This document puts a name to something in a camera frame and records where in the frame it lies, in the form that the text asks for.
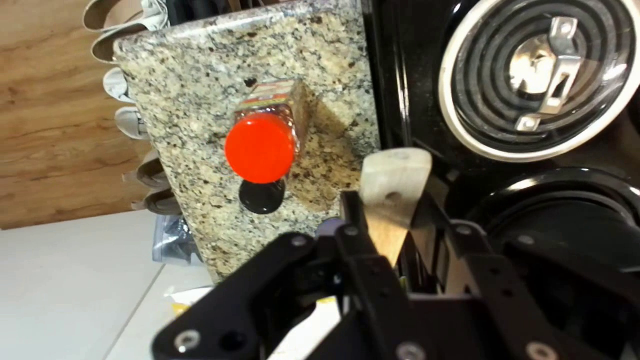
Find wooden cooking stick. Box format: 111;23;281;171
357;147;431;263

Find coil burner with chrome ring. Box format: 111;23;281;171
437;0;640;164

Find black round lid bottle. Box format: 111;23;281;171
238;180;285;214

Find black electric stove top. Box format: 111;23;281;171
362;0;640;360

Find blue plastic package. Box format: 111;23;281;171
152;215;202;266

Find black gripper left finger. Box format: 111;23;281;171
152;192;428;360

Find bottle with red lid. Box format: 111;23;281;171
223;79;310;184

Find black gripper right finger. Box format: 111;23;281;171
411;198;640;360

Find black frying pan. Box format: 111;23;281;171
461;168;640;342

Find white and yellow box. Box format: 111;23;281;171
152;286;342;360

